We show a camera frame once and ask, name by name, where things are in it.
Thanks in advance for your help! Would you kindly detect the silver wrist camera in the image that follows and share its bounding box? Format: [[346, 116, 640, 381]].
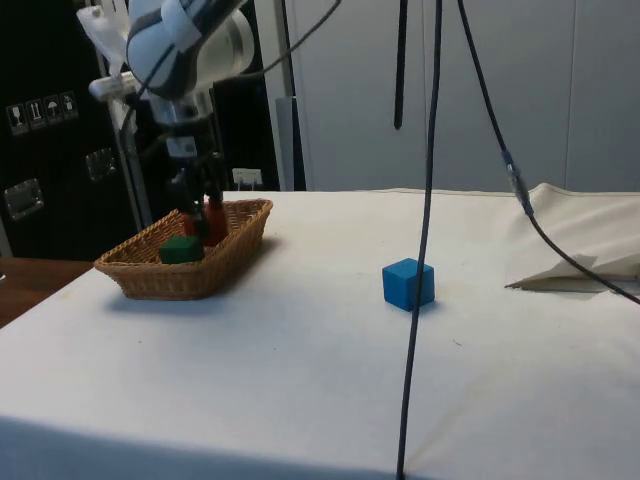
[[88, 73, 140, 102]]

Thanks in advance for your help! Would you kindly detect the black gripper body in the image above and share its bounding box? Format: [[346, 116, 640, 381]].
[[158, 118, 219, 166]]

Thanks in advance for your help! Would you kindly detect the red cube block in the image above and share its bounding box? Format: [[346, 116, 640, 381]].
[[182, 198, 230, 247]]

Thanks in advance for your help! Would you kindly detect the blue cube block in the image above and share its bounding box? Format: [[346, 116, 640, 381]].
[[381, 257, 436, 312]]

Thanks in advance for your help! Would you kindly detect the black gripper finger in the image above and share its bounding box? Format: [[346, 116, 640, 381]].
[[200, 152, 226, 204], [168, 169, 210, 247]]

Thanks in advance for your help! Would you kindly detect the wicker basket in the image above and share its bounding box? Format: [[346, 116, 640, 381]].
[[93, 197, 275, 302]]

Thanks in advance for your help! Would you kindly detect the green cube block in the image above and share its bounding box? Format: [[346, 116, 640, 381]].
[[159, 235, 204, 265]]

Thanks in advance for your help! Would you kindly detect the pale grey locker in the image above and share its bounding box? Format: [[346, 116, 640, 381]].
[[568, 0, 640, 193], [249, 0, 572, 193]]

